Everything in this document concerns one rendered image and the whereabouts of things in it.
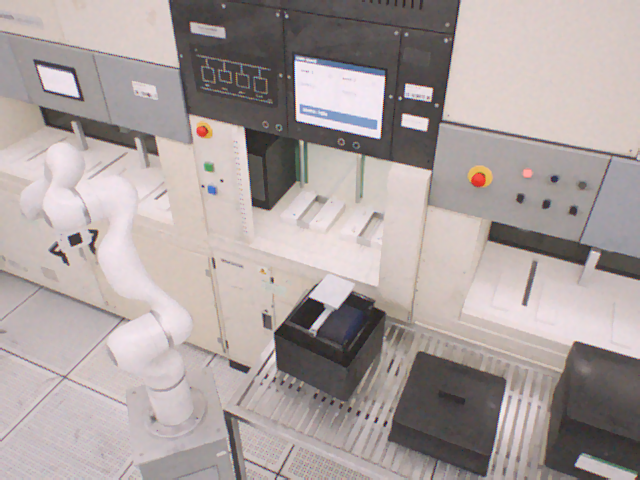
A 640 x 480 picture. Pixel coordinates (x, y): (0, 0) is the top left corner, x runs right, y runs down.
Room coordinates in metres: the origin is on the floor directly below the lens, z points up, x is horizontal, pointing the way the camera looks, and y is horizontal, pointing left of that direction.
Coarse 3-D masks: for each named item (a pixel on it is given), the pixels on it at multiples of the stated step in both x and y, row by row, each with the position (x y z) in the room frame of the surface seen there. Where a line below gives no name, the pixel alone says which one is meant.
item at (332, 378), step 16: (384, 320) 1.27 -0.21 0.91; (288, 352) 1.16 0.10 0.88; (304, 352) 1.13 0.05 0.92; (368, 352) 1.18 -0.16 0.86; (288, 368) 1.16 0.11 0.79; (304, 368) 1.13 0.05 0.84; (320, 368) 1.10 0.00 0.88; (336, 368) 1.07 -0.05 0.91; (352, 368) 1.07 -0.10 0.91; (368, 368) 1.18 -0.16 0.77; (320, 384) 1.10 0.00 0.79; (336, 384) 1.07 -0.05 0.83; (352, 384) 1.08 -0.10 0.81
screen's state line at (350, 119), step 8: (304, 112) 1.59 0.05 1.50; (312, 112) 1.58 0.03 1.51; (320, 112) 1.57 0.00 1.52; (328, 112) 1.56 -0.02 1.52; (336, 112) 1.55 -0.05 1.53; (336, 120) 1.55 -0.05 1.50; (344, 120) 1.54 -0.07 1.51; (352, 120) 1.53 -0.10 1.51; (360, 120) 1.51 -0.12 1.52; (368, 120) 1.50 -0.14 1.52; (376, 120) 1.49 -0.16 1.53; (368, 128) 1.50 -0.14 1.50; (376, 128) 1.49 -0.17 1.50
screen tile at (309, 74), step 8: (304, 72) 1.59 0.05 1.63; (312, 72) 1.58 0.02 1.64; (320, 72) 1.57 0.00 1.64; (336, 72) 1.55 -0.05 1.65; (304, 80) 1.59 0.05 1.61; (312, 80) 1.58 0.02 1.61; (320, 80) 1.57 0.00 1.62; (328, 80) 1.56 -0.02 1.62; (304, 88) 1.59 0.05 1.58; (328, 88) 1.56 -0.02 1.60; (304, 96) 1.59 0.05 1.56; (312, 96) 1.58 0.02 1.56; (320, 96) 1.57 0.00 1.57; (328, 96) 1.56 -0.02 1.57; (328, 104) 1.56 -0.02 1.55
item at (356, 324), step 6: (360, 312) 1.25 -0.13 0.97; (354, 318) 1.21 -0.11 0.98; (360, 318) 1.25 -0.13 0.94; (348, 324) 1.18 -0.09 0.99; (354, 324) 1.22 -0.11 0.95; (360, 324) 1.26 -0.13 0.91; (348, 330) 1.18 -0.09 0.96; (354, 330) 1.22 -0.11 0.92; (348, 336) 1.18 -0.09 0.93; (354, 336) 1.22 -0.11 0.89; (342, 342) 1.15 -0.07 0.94; (348, 342) 1.18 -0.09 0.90
